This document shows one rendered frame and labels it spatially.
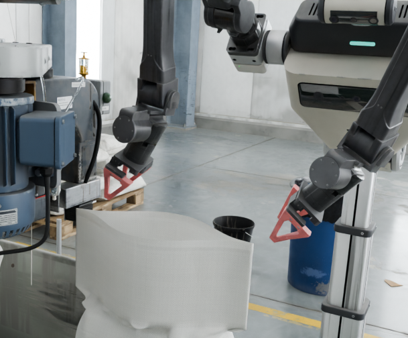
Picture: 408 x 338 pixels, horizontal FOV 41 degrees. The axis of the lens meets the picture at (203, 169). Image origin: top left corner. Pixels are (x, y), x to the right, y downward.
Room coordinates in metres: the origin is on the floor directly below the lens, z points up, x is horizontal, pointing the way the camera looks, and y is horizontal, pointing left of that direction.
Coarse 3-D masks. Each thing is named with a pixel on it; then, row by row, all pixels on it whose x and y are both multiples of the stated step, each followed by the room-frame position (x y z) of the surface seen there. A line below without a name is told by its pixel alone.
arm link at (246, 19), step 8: (208, 0) 1.33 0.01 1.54; (216, 0) 1.32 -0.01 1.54; (224, 0) 1.31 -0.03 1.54; (232, 0) 1.32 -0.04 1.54; (240, 0) 1.32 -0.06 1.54; (208, 8) 1.37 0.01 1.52; (224, 8) 1.33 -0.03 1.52; (240, 8) 1.32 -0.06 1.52; (248, 8) 1.36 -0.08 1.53; (208, 16) 1.37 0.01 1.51; (240, 16) 1.33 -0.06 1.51; (248, 16) 1.36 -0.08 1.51; (208, 24) 1.39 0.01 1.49; (240, 24) 1.34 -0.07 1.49; (248, 24) 1.37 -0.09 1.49; (240, 32) 1.37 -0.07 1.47
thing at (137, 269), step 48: (96, 240) 1.22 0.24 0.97; (144, 240) 1.09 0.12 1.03; (192, 240) 1.25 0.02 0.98; (240, 240) 1.12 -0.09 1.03; (96, 288) 1.22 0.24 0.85; (144, 288) 1.09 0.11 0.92; (192, 288) 1.10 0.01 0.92; (240, 288) 1.10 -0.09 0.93; (96, 336) 1.16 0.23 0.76; (144, 336) 1.11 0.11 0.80; (192, 336) 1.09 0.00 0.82
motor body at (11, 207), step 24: (0, 96) 0.92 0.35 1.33; (24, 96) 0.95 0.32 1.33; (0, 120) 0.90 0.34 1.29; (0, 144) 0.90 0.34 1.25; (0, 168) 0.90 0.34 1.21; (24, 168) 0.95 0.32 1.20; (0, 192) 0.90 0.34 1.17; (24, 192) 0.92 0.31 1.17; (0, 216) 0.89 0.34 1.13; (24, 216) 0.92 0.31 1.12
